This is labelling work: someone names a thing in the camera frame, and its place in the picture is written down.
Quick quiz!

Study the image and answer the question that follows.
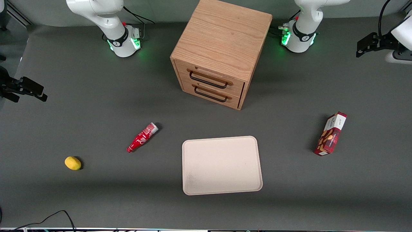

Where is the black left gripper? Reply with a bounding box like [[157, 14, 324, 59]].
[[356, 32, 412, 61]]

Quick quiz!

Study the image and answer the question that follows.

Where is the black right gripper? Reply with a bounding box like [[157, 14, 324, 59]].
[[0, 66, 48, 103]]

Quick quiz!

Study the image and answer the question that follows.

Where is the red cookie box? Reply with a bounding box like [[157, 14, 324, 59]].
[[314, 111, 348, 157]]

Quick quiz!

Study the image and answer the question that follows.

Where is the beige rectangular tray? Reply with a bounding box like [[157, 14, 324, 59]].
[[182, 136, 263, 196]]

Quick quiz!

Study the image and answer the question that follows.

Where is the yellow lemon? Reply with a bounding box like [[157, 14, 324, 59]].
[[64, 156, 82, 171]]

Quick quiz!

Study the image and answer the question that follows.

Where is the red cola bottle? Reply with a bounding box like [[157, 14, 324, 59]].
[[126, 122, 159, 153]]

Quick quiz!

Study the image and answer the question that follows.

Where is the wooden drawer front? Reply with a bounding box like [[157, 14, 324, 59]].
[[180, 79, 242, 109], [174, 60, 246, 97]]

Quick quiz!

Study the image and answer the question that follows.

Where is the wooden drawer cabinet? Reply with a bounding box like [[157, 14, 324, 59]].
[[170, 0, 273, 111]]

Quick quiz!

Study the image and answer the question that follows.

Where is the black cable at arm wrist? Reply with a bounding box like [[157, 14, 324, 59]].
[[378, 0, 393, 37]]

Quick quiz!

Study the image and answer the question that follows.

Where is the grey metal frame rail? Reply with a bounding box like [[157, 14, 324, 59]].
[[6, 0, 33, 26]]

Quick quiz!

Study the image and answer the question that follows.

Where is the black cable on table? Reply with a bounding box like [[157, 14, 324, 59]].
[[0, 210, 76, 232]]

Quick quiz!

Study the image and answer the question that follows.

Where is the black cable at arm base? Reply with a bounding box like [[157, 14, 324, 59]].
[[122, 5, 155, 25]]

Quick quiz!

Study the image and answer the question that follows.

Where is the black metal drawer handle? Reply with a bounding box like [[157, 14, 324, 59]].
[[194, 85, 229, 103], [189, 71, 229, 89]]

